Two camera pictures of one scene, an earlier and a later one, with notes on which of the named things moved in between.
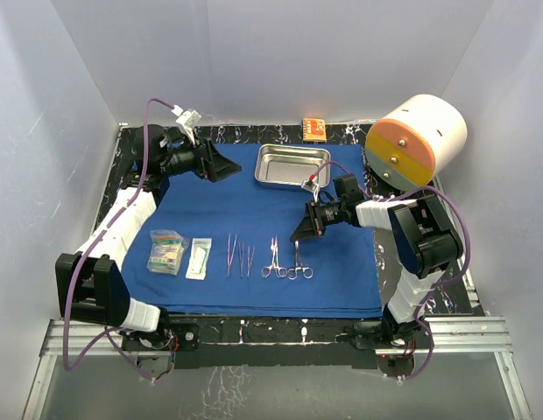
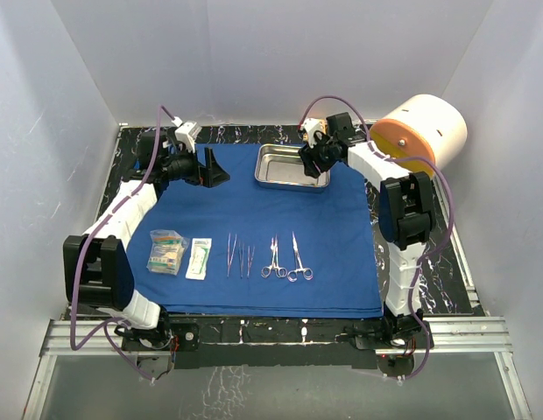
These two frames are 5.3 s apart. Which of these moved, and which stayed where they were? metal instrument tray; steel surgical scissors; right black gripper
Moved: right black gripper
Stayed: steel surgical scissors; metal instrument tray
